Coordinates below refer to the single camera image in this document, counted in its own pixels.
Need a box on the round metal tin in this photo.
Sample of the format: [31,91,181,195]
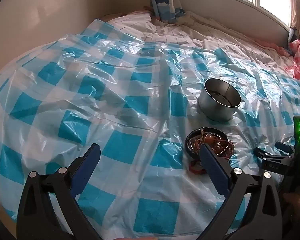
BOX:
[198,78,242,122]

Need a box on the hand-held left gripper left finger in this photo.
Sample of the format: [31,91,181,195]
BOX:
[16,143,103,240]

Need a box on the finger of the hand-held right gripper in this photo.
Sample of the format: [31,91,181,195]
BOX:
[275,142,296,157]
[254,147,294,174]

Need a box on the white striped bedsheet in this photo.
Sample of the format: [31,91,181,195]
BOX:
[100,11,298,80]

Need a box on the red cord bracelet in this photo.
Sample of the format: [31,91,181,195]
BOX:
[189,160,208,175]

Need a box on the brown bead bracelet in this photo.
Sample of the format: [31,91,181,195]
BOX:
[194,130,234,165]

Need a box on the blue printed pillow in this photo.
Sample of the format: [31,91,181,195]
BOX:
[147,0,187,23]

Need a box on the person's right hand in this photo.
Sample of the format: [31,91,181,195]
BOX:
[282,180,300,207]

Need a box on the blue checked plastic sheet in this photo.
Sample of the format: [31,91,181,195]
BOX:
[0,19,300,240]

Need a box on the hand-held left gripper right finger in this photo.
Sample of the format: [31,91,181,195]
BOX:
[196,145,283,240]

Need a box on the pink ruffled blanket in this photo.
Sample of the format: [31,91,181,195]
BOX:
[261,41,293,56]

